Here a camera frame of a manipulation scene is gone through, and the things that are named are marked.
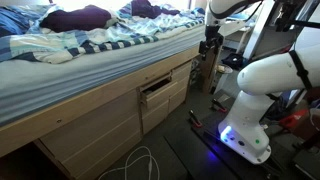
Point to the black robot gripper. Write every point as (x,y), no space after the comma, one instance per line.
(213,40)

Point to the dark garment on bed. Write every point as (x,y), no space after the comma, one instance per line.
(144,9)

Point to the large light wood left drawer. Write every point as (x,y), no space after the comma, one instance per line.
(83,148)

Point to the grey blue mattress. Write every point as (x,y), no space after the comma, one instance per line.
(28,87)

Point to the wooden bed cabinet frame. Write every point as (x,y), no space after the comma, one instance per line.
(29,129)

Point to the dark purple pillow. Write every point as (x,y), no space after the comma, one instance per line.
(87,18)

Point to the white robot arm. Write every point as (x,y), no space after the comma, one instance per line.
(260,82)

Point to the blue pillow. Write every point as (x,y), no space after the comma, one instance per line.
(14,21)

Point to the blue striped duvet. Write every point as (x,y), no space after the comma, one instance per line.
(45,45)

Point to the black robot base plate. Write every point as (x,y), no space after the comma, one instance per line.
(287,161)

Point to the red black clamp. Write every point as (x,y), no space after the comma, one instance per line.
(219,105)
(196,123)

